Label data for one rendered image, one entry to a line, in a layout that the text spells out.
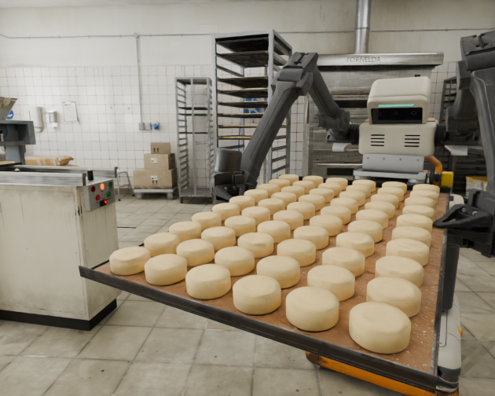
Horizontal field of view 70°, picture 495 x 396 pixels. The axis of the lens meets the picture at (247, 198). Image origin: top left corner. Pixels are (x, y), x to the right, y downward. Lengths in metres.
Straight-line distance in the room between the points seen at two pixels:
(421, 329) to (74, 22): 6.68
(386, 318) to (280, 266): 0.13
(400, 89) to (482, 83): 0.52
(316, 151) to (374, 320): 4.46
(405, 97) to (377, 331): 1.17
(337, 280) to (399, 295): 0.06
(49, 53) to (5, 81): 0.91
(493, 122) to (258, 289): 0.67
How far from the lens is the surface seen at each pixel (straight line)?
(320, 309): 0.34
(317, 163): 4.76
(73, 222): 2.06
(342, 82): 4.90
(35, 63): 7.06
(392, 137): 1.48
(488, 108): 0.93
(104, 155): 6.49
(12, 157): 2.92
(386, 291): 0.38
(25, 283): 2.39
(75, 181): 2.01
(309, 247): 0.46
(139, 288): 0.42
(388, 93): 1.44
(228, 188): 0.79
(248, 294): 0.36
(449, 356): 1.68
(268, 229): 0.52
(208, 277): 0.39
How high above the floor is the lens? 1.14
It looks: 11 degrees down
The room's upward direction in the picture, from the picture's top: straight up
